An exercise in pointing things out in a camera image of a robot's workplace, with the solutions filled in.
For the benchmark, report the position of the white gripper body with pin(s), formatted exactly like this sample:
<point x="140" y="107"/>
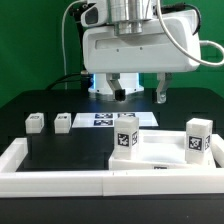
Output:
<point x="151" y="51"/>

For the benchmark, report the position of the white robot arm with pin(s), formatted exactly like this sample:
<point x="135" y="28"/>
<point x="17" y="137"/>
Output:
<point x="127" y="18"/>

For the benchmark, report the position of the white U-shaped fence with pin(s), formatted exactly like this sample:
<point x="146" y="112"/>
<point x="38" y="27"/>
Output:
<point x="100" y="183"/>

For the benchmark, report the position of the white square tabletop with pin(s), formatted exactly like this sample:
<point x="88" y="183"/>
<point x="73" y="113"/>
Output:
<point x="159" y="150"/>

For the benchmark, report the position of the white marker plate with tags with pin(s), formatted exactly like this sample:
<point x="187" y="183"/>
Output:
<point x="90" y="120"/>

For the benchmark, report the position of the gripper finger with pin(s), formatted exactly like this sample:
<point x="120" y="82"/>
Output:
<point x="113" y="82"/>
<point x="164" y="80"/>

